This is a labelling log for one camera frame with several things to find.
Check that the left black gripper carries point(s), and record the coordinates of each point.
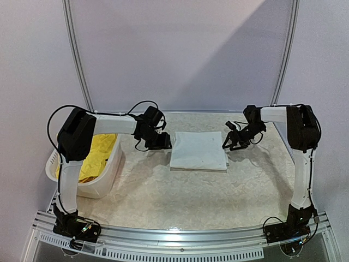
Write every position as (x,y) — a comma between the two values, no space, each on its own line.
(164,144)

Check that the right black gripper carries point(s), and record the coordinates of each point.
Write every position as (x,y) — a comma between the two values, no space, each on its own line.
(240,135)

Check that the white t-shirt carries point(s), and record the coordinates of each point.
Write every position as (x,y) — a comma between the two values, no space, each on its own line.
(198,151)

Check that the yellow garment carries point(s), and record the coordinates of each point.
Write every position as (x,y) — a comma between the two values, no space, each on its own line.
(95,163)

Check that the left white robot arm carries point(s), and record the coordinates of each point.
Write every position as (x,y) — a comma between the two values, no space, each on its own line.
(76,136)

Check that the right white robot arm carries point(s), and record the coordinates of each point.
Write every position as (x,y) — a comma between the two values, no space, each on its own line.
(303,136)

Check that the white plastic laundry basket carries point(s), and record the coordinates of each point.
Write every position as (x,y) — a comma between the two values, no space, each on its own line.
(101,186)

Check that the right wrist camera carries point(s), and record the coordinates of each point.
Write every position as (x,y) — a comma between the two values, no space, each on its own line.
(233,125)

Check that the front aluminium rail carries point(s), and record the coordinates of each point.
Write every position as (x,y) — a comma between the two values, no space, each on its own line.
(129,244)

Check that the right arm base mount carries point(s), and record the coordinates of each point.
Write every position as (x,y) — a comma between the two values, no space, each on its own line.
(275,230)

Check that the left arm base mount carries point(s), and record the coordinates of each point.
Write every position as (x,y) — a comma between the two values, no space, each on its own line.
(75,227)

